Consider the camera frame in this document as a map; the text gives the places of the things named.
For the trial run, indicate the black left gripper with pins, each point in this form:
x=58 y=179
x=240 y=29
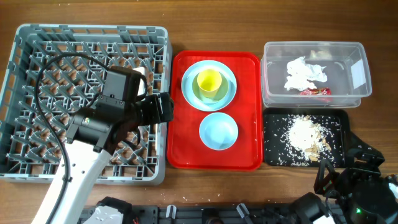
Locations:
x=155 y=116

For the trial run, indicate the light blue bowl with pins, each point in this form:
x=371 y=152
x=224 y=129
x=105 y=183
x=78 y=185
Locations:
x=218 y=131

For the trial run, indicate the white napkin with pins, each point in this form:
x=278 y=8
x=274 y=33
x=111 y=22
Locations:
x=302 y=75

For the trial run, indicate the rice food waste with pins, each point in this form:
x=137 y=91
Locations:
x=304 y=137

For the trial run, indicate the red candy wrapper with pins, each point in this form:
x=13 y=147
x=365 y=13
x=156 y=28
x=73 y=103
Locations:
x=318 y=91

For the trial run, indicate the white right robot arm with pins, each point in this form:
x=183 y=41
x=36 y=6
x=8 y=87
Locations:
x=360 y=191

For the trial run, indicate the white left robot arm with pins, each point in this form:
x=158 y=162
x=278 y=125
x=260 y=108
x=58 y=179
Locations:
x=91 y=140

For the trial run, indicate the grey dishwasher rack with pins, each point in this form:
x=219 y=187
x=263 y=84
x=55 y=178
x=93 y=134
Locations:
x=54 y=70

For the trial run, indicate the black waste tray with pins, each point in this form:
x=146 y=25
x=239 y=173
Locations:
x=273 y=124

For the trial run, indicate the light blue plate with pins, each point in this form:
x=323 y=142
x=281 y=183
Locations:
x=195 y=69

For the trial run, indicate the red plastic tray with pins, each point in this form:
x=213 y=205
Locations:
x=185 y=149

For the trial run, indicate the yellow plastic cup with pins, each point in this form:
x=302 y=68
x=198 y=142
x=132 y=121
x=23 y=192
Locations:
x=209 y=82

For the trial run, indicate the green bowl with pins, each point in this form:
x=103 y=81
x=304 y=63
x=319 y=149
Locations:
x=221 y=93

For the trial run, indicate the clear plastic bin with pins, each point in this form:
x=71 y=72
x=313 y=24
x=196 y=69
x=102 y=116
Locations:
x=347 y=69

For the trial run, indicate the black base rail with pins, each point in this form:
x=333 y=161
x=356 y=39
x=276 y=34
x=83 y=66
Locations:
x=242 y=213

